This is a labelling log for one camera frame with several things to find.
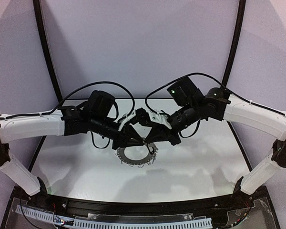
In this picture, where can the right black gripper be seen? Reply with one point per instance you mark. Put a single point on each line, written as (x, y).
(168, 132)

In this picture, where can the right black frame post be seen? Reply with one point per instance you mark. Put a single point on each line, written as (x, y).
(235, 41)

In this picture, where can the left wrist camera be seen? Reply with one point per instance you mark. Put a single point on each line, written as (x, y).
(141, 116)

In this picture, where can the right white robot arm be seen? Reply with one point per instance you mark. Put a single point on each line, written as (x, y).
(223, 105)

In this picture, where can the left black frame post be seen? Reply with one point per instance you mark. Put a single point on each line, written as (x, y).
(45, 48)

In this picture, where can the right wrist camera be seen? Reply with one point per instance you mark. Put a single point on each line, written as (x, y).
(158, 118)

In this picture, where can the metal ring plate with keyrings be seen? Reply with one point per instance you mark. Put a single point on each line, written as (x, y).
(136, 156)

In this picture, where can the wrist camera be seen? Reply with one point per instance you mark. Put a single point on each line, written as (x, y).
(158, 118)
(141, 116)

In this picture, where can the black front frame rail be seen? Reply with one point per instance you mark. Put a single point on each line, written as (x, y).
(80, 207)

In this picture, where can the key with black tag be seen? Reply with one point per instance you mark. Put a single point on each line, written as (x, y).
(152, 149)

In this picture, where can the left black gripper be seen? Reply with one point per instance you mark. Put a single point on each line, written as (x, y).
(121, 136)

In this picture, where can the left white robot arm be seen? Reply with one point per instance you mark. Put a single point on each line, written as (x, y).
(89, 116)

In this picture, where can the black frame post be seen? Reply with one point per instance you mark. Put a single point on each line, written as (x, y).
(235, 41)
(45, 48)

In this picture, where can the white slotted cable duct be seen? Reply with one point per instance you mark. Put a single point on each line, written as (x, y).
(98, 221)

